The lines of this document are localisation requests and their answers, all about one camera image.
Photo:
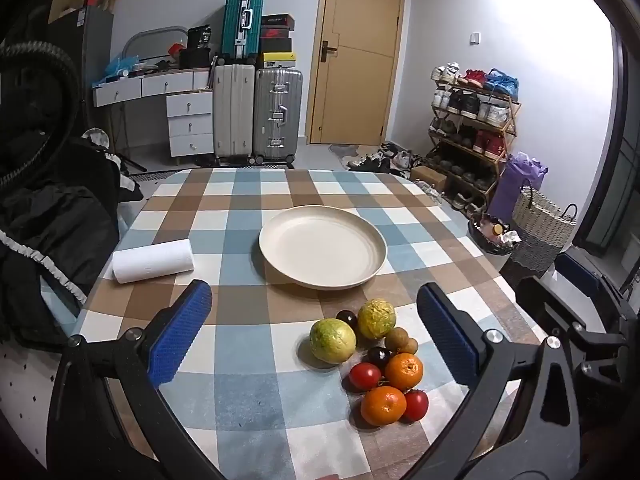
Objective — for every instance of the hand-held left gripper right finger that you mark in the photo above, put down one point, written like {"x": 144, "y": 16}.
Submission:
{"x": 445, "y": 335}

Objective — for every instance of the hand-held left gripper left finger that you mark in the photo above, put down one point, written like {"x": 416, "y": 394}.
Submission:
{"x": 180, "y": 330}

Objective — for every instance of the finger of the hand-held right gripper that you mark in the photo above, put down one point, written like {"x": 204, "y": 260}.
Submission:
{"x": 577, "y": 272}
{"x": 545, "y": 305}

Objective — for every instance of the brown kiwi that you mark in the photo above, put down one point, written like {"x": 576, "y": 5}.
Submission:
{"x": 411, "y": 346}
{"x": 396, "y": 338}

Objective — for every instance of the orange mandarin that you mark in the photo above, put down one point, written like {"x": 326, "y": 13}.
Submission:
{"x": 383, "y": 406}
{"x": 404, "y": 371}

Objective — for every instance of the dark purple plum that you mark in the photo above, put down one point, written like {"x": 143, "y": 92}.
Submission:
{"x": 379, "y": 356}
{"x": 346, "y": 318}

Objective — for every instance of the yellow-green guava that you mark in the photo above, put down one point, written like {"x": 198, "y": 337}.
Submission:
{"x": 376, "y": 318}

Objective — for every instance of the red tomato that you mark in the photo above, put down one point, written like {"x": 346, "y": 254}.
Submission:
{"x": 417, "y": 405}
{"x": 365, "y": 376}

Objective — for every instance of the green guava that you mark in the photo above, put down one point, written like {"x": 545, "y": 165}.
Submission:
{"x": 332, "y": 341}

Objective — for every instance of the cream round plate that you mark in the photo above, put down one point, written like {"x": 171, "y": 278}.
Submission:
{"x": 322, "y": 245}

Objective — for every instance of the woven laundry basket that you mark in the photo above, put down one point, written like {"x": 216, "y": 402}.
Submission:
{"x": 537, "y": 230}

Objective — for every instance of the white paper towel roll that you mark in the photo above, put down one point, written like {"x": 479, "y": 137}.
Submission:
{"x": 152, "y": 261}

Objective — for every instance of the checkered tablecloth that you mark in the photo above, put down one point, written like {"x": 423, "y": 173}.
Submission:
{"x": 260, "y": 400}

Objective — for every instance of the purple bag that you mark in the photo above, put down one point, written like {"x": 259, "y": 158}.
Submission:
{"x": 515, "y": 180}

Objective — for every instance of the dark sliding glass door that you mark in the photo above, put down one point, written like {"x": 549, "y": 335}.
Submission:
{"x": 622, "y": 160}

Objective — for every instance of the small cardboard box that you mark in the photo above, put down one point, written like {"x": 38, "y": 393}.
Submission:
{"x": 429, "y": 176}

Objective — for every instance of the black clothing pile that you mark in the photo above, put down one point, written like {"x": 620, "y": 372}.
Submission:
{"x": 55, "y": 230}

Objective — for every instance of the white dotted cloth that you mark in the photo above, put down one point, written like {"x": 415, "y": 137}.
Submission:
{"x": 25, "y": 395}

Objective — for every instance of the pile of loose sneakers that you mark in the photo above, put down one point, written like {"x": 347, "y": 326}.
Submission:
{"x": 385, "y": 157}

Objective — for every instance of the rows of racked shoes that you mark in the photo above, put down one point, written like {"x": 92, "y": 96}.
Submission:
{"x": 470, "y": 105}

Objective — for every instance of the white desk with drawers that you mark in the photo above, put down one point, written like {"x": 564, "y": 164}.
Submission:
{"x": 187, "y": 125}

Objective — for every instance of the white round object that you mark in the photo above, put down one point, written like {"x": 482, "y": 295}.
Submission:
{"x": 96, "y": 137}

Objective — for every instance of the grey doormat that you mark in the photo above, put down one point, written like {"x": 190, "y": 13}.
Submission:
{"x": 344, "y": 150}

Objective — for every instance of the beige suitcase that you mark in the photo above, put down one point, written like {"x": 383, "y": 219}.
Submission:
{"x": 232, "y": 115}

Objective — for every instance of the silver suitcase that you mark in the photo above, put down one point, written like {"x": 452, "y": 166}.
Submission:
{"x": 277, "y": 115}

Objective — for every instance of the wooden door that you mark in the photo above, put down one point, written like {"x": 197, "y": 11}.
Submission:
{"x": 352, "y": 90}

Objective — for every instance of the blue plastic bag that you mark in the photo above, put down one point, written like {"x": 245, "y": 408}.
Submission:
{"x": 119, "y": 66}

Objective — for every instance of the plain black box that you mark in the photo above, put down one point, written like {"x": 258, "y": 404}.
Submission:
{"x": 196, "y": 58}

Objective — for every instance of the black mesh chair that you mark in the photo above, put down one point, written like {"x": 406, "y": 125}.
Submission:
{"x": 50, "y": 85}

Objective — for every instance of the red small item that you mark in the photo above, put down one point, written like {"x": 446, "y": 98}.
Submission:
{"x": 175, "y": 50}

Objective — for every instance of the black printed box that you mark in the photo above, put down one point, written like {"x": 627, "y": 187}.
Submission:
{"x": 204, "y": 37}

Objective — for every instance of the grey cabinet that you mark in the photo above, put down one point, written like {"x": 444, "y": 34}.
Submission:
{"x": 97, "y": 45}

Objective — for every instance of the dark shoe box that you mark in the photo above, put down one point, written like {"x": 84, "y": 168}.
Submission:
{"x": 275, "y": 46}

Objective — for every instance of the teal suitcase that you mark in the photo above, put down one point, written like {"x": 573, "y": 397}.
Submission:
{"x": 240, "y": 25}

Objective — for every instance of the grey curved metal frame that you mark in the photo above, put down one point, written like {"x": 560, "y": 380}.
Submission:
{"x": 145, "y": 34}

